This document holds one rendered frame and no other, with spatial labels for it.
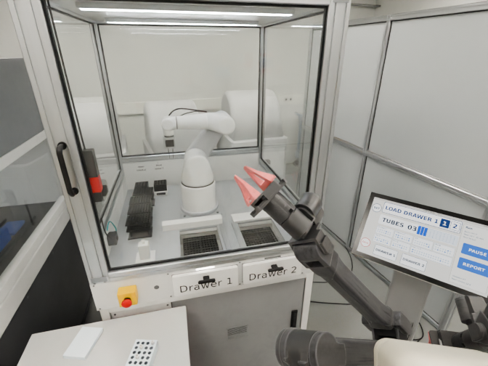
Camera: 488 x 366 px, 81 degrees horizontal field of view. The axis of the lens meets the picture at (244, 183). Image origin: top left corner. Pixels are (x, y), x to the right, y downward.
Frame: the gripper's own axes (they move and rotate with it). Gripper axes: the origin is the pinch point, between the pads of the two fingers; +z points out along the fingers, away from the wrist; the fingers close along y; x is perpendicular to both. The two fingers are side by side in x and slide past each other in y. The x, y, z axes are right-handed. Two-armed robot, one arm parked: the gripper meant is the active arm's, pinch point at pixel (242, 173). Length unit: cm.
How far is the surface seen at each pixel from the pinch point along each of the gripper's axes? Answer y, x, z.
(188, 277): -21, -72, -7
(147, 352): -50, -65, -15
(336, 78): 62, -15, 3
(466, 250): 57, -33, -81
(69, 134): -18, -30, 52
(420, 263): 45, -44, -74
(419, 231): 56, -42, -66
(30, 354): -80, -78, 17
